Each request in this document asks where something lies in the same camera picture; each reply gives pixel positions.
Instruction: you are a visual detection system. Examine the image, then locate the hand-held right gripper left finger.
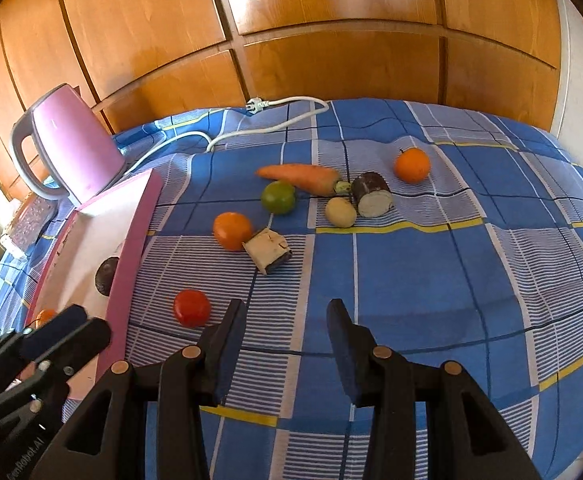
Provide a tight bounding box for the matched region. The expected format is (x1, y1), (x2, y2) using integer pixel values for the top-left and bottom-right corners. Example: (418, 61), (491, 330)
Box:
(30, 299), (248, 480)

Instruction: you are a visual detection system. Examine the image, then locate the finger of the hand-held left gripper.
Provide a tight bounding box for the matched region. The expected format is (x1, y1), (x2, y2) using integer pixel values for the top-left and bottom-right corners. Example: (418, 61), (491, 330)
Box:
(30, 317), (112, 397)
(20, 304), (89, 362)

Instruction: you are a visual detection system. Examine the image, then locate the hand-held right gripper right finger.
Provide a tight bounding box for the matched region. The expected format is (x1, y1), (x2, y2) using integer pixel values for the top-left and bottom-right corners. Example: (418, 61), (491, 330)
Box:
(326, 299), (542, 480)

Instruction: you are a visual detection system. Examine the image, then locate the red tomato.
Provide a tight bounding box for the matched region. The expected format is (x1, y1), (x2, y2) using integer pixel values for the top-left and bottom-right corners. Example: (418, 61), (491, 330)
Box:
(173, 289), (210, 328)

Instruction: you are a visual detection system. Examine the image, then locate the pink-rimmed white tray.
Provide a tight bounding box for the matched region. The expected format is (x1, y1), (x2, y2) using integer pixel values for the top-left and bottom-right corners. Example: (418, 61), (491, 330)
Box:
(24, 170), (164, 401)

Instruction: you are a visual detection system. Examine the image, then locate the dark-skinned piece with beige cut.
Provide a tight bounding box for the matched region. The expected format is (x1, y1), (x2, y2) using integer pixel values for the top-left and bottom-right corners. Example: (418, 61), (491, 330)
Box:
(242, 227), (293, 276)

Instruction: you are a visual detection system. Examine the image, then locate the small tan kiwi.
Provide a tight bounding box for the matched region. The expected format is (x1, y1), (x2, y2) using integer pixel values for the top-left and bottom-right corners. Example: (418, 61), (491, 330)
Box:
(325, 197), (357, 228)

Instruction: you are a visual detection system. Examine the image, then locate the dark cylinder with white cut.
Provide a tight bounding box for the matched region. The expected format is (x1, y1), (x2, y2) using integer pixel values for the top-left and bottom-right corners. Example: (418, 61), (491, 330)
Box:
(350, 172), (395, 219)

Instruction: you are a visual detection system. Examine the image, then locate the green round fruit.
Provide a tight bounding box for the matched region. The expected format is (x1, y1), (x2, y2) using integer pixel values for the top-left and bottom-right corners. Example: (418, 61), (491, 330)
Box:
(261, 180), (297, 216)

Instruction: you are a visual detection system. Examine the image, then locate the dark round fruit piece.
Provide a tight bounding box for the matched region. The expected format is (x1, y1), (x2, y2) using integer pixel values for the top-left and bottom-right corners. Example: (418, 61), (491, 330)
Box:
(94, 256), (121, 297)

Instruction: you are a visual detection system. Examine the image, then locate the blue plaid blanket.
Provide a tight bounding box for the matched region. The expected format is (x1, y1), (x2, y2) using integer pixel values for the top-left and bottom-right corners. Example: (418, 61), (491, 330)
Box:
(0, 99), (583, 480)

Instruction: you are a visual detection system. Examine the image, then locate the silver tissue box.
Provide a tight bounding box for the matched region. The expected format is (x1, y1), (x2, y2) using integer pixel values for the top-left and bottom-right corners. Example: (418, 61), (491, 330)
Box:
(1, 194), (57, 256)

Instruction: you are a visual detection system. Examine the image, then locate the orange carrot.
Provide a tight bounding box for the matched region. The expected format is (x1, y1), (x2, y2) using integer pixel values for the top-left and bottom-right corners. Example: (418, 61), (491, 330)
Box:
(256, 163), (352, 197)

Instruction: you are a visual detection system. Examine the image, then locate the pink electric kettle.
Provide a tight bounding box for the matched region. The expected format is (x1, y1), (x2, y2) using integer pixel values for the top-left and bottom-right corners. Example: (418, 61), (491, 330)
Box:
(10, 83), (126, 207)

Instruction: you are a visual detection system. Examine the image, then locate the wooden wardrobe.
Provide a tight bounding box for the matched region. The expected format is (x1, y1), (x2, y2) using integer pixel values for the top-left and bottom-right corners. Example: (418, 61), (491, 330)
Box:
(0, 0), (562, 201)

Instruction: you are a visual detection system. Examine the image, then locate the white power cable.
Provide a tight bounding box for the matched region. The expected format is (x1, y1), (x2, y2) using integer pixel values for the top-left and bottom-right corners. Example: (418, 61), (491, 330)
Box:
(121, 96), (330, 177)

